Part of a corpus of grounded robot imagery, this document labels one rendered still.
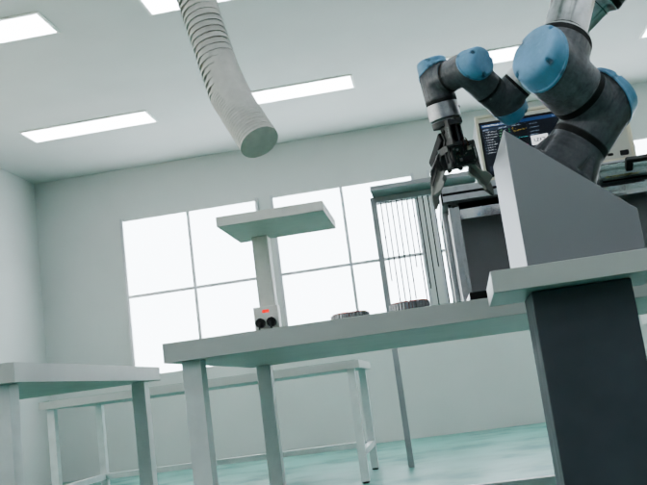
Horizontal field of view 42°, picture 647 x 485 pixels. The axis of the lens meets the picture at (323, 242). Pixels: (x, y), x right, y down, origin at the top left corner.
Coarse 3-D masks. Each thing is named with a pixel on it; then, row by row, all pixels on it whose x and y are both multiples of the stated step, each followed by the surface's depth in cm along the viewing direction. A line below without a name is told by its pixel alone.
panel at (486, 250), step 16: (640, 192) 251; (640, 208) 250; (448, 224) 258; (464, 224) 257; (480, 224) 256; (496, 224) 256; (464, 240) 256; (480, 240) 255; (496, 240) 255; (480, 256) 255; (496, 256) 254; (480, 272) 254; (480, 288) 253
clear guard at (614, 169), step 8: (600, 168) 218; (608, 168) 217; (616, 168) 216; (624, 168) 216; (640, 168) 214; (600, 176) 216; (608, 176) 214; (616, 176) 214; (624, 176) 213; (632, 176) 212; (640, 176) 212; (600, 184) 242; (608, 184) 243
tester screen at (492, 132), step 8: (520, 120) 247; (528, 120) 247; (536, 120) 247; (544, 120) 246; (552, 120) 246; (488, 128) 248; (496, 128) 248; (504, 128) 248; (512, 128) 247; (520, 128) 247; (528, 128) 247; (536, 128) 246; (544, 128) 246; (552, 128) 246; (488, 136) 248; (496, 136) 248; (520, 136) 247; (528, 136) 246; (488, 144) 247; (496, 144) 247; (488, 152) 247; (496, 152) 247; (488, 160) 247; (488, 168) 246
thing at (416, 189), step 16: (448, 176) 574; (464, 176) 575; (384, 192) 592; (400, 192) 599; (416, 192) 599; (400, 224) 598; (416, 224) 597; (384, 272) 593; (384, 288) 591; (400, 368) 581; (400, 384) 579; (400, 400) 577
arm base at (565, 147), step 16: (560, 128) 163; (576, 128) 161; (544, 144) 164; (560, 144) 160; (576, 144) 160; (592, 144) 160; (560, 160) 158; (576, 160) 158; (592, 160) 160; (592, 176) 160
